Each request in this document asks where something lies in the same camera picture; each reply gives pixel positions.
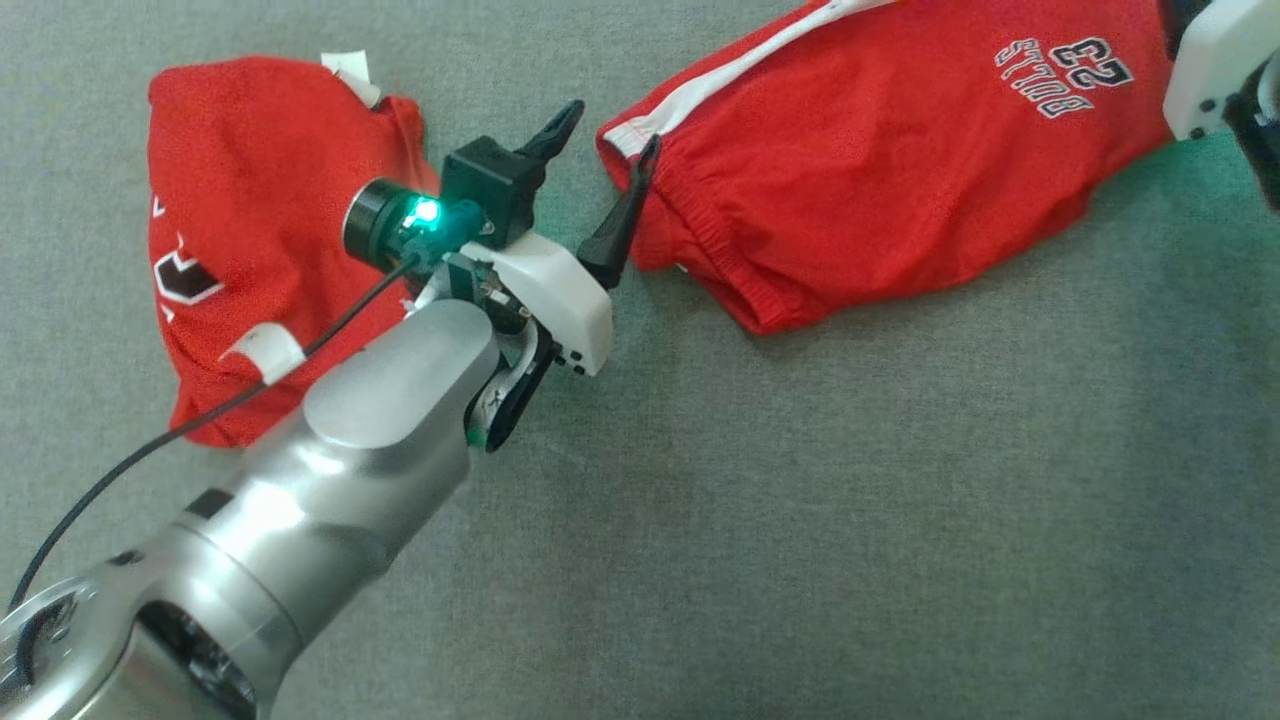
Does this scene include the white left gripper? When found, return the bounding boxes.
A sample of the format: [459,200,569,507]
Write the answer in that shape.
[438,98,663,454]

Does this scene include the red shorts with white stripe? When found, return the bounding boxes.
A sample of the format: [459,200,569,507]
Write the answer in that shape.
[597,0,1181,336]

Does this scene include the large grey sofa seat cushion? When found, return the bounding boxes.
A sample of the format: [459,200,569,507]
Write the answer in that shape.
[0,0,1280,720]

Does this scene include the red and white basketball jersey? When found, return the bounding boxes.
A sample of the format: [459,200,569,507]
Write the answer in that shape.
[147,50,443,448]

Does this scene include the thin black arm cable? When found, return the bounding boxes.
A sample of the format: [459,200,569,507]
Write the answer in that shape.
[5,255,423,613]

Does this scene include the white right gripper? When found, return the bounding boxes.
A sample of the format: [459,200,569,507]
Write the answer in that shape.
[1163,0,1280,213]

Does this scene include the white cable tag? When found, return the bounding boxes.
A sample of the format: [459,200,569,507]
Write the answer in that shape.
[218,322,307,385]

